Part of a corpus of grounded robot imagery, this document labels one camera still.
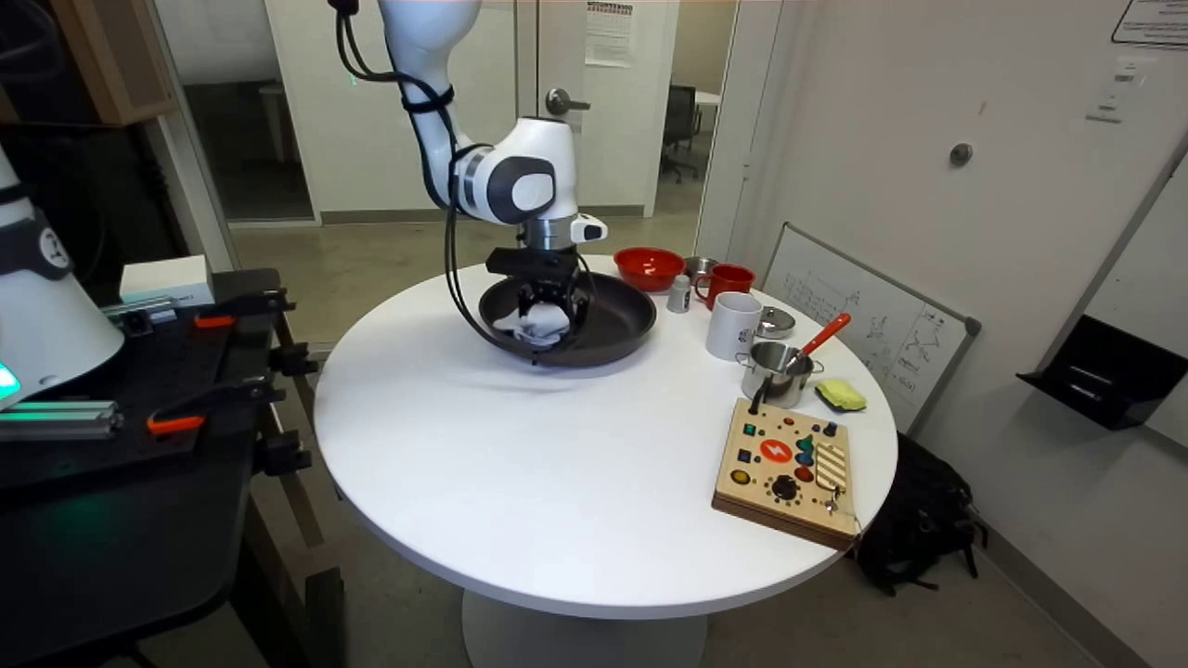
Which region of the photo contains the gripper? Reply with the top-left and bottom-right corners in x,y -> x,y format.
516,275 -> 596,335

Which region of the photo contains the white dish cloth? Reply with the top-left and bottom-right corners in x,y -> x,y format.
492,302 -> 573,349

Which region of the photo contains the black frying pan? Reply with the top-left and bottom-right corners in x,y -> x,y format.
478,272 -> 658,369

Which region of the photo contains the red bowl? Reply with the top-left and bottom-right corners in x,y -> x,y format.
613,247 -> 688,293

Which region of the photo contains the red mug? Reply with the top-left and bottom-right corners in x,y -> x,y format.
694,263 -> 756,311

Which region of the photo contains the white mug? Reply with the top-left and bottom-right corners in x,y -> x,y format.
705,291 -> 764,361

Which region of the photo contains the office chair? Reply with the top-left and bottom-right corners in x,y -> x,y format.
660,85 -> 703,184

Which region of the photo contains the small steel pot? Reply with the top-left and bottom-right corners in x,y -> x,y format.
738,340 -> 825,415

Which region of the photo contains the paper notice on door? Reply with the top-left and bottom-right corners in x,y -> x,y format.
585,0 -> 635,69

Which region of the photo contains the yellow sponge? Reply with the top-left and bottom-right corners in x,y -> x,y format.
815,379 -> 868,414

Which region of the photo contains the orange and black clamp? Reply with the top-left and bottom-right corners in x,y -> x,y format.
193,289 -> 297,331
146,379 -> 288,438

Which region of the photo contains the leaning whiteboard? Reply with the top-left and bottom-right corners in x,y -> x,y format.
761,223 -> 982,436

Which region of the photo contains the white box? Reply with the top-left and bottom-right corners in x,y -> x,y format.
119,255 -> 216,308

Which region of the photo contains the black backpack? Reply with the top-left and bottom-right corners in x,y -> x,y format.
848,431 -> 990,597

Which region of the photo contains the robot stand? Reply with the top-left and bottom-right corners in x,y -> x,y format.
0,267 -> 346,668

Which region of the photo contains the wooden cabinet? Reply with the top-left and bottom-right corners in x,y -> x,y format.
50,0 -> 178,127

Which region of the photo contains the orange handled spoon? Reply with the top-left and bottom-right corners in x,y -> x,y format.
789,313 -> 852,372

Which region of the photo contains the wooden switch board toy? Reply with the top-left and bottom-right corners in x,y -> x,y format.
712,399 -> 860,551

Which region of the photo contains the aluminium rail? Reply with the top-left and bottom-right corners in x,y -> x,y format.
0,400 -> 124,442

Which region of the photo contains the black wall tray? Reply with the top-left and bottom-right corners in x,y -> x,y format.
1016,314 -> 1188,431

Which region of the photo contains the wall switch plate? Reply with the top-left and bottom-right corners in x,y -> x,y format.
1086,58 -> 1145,124

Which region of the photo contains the wall sign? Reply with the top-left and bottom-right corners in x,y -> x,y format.
1112,0 -> 1188,50

